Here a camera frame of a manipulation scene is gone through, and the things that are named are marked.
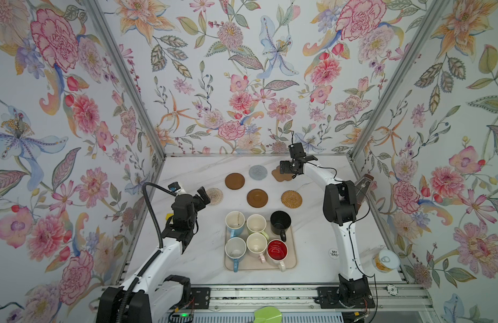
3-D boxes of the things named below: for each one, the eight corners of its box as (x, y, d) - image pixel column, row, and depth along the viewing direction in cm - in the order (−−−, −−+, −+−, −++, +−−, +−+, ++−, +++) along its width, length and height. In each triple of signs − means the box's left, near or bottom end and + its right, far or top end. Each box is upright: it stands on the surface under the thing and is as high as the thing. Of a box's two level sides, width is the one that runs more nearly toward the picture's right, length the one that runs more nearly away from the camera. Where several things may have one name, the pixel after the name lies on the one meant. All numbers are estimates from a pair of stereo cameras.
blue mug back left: (233, 243, 89) (232, 234, 81) (225, 224, 94) (223, 214, 87) (249, 235, 91) (249, 226, 84) (240, 218, 96) (239, 207, 89)
